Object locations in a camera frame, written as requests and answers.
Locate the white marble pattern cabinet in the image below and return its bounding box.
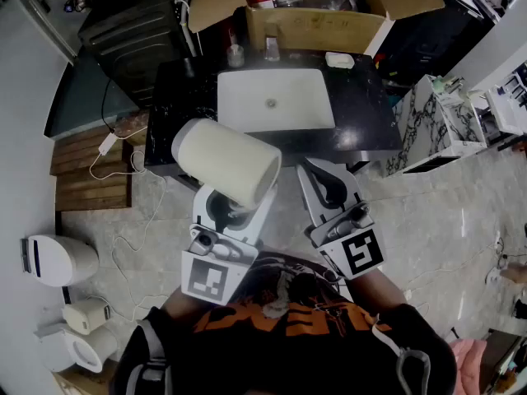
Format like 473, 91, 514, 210
385, 73, 488, 177

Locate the right hand-held gripper camera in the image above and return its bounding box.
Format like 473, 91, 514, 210
348, 202, 372, 229

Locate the beige small box device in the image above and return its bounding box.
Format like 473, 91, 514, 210
61, 298, 112, 337

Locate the brown cardboard box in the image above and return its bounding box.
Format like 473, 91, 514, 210
188, 0, 446, 56

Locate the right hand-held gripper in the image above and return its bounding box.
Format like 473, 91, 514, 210
296, 157, 389, 281

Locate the pink cloth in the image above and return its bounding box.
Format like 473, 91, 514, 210
447, 337, 488, 395

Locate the white T-shaped plastic part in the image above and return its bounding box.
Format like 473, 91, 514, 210
171, 117, 283, 211

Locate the brown stone sill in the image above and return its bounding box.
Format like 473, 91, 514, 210
114, 110, 150, 146

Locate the hand-held gripper camera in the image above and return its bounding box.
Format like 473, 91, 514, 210
348, 202, 372, 229
189, 227, 222, 258

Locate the white rectangular sink basin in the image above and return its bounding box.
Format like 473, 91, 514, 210
143, 51, 403, 180

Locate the wooden slat mat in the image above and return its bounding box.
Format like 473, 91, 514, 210
49, 124, 133, 213

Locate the white drain hose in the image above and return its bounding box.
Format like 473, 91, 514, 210
174, 0, 199, 58

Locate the dark washing machine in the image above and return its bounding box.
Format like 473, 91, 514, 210
77, 0, 197, 109

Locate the left hand-held gripper camera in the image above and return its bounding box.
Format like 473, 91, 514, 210
189, 227, 222, 258

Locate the clear soap dispenser bottle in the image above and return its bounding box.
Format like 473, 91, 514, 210
226, 42, 246, 69

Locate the black cable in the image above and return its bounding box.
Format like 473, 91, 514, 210
100, 77, 117, 134

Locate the dark grey platform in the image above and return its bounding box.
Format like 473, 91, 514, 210
44, 49, 140, 140

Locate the white soap dish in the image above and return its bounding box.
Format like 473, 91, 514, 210
324, 50, 356, 71

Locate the person's right forearm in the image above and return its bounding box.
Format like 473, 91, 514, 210
347, 268, 408, 317

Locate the black shirt with orange print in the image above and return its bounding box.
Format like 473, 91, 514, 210
110, 251, 459, 395

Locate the white cable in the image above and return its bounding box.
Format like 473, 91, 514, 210
88, 125, 170, 324

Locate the person's left forearm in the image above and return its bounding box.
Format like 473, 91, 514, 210
163, 289, 209, 321

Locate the chrome faucet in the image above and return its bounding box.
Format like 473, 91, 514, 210
263, 34, 282, 62

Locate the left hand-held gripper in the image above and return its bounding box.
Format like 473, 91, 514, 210
180, 183, 277, 307

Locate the white power adapter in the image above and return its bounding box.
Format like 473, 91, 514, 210
97, 132, 119, 156

